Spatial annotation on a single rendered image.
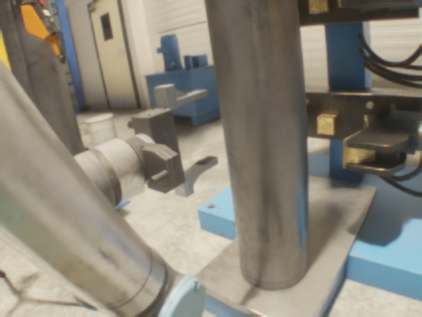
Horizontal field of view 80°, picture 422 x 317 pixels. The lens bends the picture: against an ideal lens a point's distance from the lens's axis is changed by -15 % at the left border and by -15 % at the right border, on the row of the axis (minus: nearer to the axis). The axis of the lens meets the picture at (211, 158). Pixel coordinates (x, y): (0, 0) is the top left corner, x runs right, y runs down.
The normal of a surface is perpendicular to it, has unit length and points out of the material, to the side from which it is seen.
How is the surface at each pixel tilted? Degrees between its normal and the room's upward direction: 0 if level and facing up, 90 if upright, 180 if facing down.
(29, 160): 87
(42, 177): 87
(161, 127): 90
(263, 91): 90
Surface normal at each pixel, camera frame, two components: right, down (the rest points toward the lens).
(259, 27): -0.07, 0.37
